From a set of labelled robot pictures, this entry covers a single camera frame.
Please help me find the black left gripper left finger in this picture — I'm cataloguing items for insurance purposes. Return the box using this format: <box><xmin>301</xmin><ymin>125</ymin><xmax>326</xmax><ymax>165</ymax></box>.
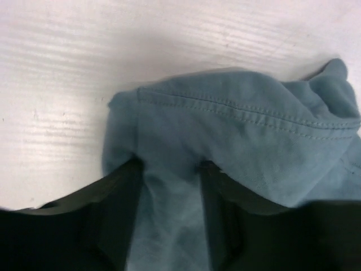
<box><xmin>1</xmin><ymin>159</ymin><xmax>143</xmax><ymax>270</ymax></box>

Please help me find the teal blue t shirt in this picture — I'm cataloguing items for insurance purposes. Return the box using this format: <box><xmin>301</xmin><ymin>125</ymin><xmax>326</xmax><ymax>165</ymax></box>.
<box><xmin>103</xmin><ymin>59</ymin><xmax>360</xmax><ymax>270</ymax></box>

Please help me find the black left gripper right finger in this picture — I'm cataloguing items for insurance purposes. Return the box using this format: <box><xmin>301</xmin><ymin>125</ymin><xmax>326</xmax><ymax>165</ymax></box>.
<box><xmin>199</xmin><ymin>161</ymin><xmax>360</xmax><ymax>270</ymax></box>

